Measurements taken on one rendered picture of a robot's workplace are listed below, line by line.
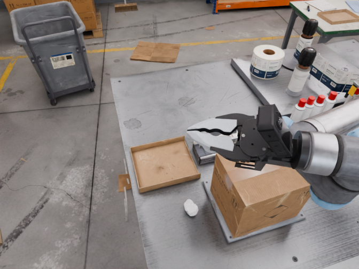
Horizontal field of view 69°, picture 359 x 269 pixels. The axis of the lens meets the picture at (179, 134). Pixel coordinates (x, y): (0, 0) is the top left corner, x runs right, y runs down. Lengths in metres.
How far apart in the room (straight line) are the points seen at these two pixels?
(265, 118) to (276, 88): 1.43
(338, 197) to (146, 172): 0.92
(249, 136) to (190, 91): 1.32
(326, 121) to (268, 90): 1.11
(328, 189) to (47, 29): 3.36
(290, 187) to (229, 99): 0.89
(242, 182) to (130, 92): 1.09
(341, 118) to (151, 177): 0.86
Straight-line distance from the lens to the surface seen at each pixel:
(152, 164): 1.34
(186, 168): 1.32
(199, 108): 1.64
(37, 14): 3.54
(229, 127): 0.48
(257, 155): 0.47
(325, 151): 0.49
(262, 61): 1.82
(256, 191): 0.95
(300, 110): 1.44
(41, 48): 2.86
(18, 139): 3.02
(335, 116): 0.74
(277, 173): 1.02
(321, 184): 0.60
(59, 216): 2.31
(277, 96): 1.76
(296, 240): 1.24
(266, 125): 0.40
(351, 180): 0.55
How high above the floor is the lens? 1.90
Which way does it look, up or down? 47 degrees down
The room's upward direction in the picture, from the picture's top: straight up
